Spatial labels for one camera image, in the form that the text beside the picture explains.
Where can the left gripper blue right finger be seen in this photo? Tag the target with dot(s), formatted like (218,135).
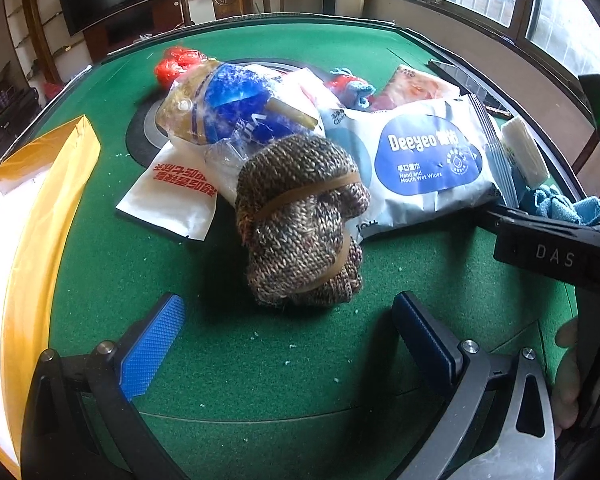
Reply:
(496,423)

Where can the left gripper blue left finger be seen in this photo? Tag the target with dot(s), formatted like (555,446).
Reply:
(80,421)

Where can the light blue cloth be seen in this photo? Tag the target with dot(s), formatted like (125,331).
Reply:
(547,201)

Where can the white blue Deeyeo wipes pack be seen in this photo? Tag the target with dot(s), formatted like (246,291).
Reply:
(419,161)

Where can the brown knitted cloth bundle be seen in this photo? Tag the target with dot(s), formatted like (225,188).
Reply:
(294,200)

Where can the red plastic bag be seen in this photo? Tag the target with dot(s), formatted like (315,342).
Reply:
(175,61)

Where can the blue gold snack bag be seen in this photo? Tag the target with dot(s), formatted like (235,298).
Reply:
(228,112)

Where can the person's right hand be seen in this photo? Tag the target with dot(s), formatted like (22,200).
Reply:
(564,398)

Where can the white tissue pack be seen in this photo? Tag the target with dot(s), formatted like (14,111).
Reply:
(524,152)

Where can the yellow taped cardboard box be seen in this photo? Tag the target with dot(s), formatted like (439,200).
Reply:
(41,186)

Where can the pink printed packet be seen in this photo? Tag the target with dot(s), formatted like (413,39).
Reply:
(407,85)

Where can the white packet red text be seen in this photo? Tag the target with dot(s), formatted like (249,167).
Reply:
(173,193)

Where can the red blue small toy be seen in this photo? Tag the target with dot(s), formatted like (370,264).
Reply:
(352,91)

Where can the round table centre panel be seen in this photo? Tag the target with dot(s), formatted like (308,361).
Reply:
(144,138)

